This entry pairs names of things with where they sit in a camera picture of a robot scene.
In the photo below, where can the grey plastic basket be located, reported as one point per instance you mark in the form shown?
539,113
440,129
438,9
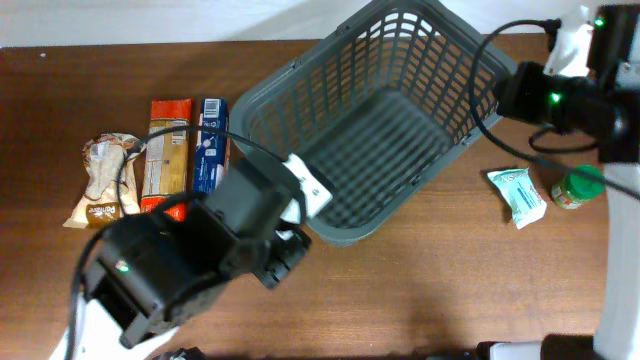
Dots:
379,107

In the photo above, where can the brown bread bag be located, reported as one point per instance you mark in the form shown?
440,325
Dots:
108,192

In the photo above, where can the green lid jar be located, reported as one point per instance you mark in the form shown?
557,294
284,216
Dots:
572,191

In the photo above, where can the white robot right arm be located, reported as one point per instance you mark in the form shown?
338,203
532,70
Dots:
590,84

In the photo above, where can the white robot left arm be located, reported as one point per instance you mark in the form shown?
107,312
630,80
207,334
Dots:
139,279

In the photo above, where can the blue tissue pack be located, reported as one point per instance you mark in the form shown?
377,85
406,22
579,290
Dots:
211,151

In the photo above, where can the green white wipes packet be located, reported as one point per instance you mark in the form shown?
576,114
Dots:
517,189

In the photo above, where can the orange pasta packet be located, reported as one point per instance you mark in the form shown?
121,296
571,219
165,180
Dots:
166,161

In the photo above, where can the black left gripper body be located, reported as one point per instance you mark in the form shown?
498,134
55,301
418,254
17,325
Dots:
272,268

